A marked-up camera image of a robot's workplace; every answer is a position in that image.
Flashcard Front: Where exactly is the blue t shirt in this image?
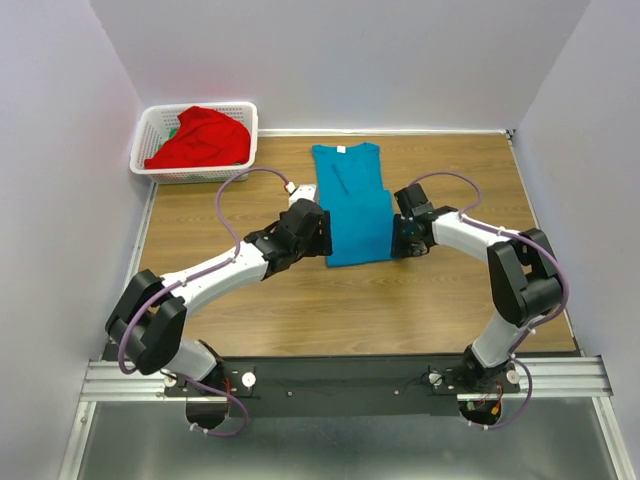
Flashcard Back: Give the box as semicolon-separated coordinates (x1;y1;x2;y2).
312;142;394;268

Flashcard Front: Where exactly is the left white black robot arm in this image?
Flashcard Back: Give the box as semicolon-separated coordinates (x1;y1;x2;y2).
105;199;332;395

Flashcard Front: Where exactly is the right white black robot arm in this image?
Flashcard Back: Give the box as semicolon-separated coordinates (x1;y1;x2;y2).
391;207;568;392

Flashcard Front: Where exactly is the red t shirt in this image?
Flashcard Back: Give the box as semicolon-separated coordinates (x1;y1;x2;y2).
145;106;251;169

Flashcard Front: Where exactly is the white plastic basket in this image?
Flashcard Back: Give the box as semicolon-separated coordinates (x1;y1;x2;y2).
129;101;258;184

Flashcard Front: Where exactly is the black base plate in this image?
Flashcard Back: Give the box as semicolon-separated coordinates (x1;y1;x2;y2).
164;353;521;420

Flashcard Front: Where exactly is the aluminium frame rail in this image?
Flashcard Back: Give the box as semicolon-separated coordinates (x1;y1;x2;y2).
520;356;639;479

